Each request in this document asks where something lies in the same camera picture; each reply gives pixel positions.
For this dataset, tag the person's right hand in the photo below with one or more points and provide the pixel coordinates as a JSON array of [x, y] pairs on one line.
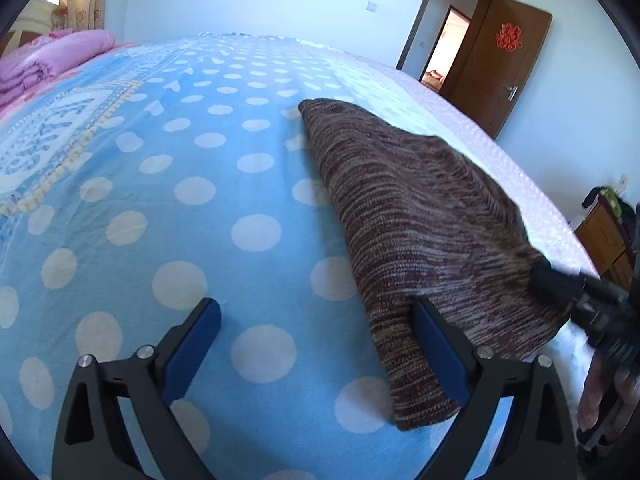
[[597, 395]]

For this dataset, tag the dark brown door frame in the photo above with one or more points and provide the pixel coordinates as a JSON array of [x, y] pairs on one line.
[[415, 25]]

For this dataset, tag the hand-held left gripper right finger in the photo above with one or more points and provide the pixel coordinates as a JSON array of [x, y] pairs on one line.
[[440, 355]]

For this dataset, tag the brown knit sweater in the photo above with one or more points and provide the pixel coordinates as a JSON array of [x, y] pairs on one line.
[[400, 210]]

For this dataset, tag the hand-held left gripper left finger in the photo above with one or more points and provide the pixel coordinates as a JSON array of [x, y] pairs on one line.
[[192, 350]]

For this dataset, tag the white wall light switch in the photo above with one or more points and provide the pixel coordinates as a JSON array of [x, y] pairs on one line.
[[372, 6]]

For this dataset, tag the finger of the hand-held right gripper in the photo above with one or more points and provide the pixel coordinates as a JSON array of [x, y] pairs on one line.
[[555, 280]]

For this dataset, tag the red paper door decoration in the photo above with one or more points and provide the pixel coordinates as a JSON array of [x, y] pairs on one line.
[[508, 36]]

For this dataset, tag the white headboard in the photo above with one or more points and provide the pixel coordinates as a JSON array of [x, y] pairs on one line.
[[35, 17]]

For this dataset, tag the wooden cabinet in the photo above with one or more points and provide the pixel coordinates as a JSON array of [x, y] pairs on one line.
[[600, 235]]

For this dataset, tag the dark clothes pile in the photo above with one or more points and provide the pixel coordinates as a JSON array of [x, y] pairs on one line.
[[625, 210]]

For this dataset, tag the brown wooden door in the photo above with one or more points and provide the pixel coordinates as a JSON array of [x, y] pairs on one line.
[[490, 75]]

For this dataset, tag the folded pink quilt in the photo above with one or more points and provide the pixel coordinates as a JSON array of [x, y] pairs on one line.
[[60, 55]]

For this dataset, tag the dotted blue pink bed sheet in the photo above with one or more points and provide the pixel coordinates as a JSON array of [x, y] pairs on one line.
[[200, 160]]

